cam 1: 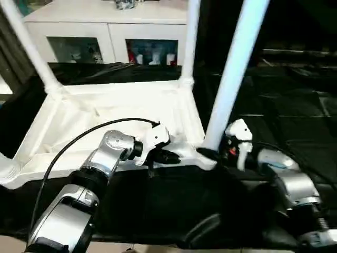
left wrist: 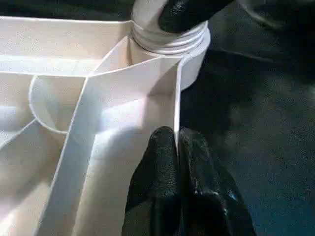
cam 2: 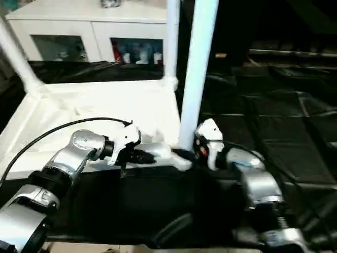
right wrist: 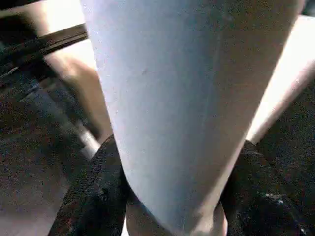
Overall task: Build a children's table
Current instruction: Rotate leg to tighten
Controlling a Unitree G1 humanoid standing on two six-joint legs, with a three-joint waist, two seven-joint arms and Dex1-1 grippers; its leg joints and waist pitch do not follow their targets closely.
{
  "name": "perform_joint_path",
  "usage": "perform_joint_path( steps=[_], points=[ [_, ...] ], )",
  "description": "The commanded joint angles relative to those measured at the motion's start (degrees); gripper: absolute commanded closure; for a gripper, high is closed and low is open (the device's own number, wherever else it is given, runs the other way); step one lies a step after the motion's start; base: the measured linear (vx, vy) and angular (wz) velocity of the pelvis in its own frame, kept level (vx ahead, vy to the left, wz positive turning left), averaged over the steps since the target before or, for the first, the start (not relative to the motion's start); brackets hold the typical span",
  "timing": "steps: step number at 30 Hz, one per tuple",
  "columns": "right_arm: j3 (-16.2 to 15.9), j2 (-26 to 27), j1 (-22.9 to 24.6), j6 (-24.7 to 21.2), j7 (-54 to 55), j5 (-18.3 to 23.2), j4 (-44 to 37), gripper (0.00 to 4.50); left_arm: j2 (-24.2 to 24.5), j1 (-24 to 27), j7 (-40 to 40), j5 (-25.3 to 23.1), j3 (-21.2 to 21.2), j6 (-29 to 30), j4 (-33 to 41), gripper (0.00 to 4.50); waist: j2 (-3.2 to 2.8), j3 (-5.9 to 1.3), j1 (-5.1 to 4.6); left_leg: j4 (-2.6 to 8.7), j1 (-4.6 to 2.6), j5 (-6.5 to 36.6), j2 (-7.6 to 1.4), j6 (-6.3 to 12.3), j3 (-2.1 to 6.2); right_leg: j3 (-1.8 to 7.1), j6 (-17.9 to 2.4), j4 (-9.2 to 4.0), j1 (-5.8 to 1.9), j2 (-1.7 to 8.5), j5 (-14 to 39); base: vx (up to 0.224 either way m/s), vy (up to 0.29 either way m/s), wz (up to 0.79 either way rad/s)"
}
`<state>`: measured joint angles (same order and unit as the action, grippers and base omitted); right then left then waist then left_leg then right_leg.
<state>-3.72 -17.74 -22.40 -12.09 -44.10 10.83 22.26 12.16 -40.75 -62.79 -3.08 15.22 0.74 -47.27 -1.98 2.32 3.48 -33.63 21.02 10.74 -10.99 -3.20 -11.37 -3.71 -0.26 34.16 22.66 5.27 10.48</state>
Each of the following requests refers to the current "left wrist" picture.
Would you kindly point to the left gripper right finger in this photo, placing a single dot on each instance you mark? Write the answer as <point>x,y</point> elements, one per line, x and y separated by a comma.
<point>206,196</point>

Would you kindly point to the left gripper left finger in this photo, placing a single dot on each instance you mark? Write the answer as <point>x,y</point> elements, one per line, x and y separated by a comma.
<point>155,191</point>

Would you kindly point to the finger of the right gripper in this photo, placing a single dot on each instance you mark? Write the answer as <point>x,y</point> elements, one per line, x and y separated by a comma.
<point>189,12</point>

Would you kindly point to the white plastic table leg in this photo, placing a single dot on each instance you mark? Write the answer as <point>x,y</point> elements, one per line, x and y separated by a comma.
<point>157,29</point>

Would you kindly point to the white plastic table top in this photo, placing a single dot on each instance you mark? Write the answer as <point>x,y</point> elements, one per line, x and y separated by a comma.
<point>74,147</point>

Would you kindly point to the black mat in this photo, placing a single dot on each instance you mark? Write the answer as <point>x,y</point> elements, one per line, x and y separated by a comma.
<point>266,147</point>

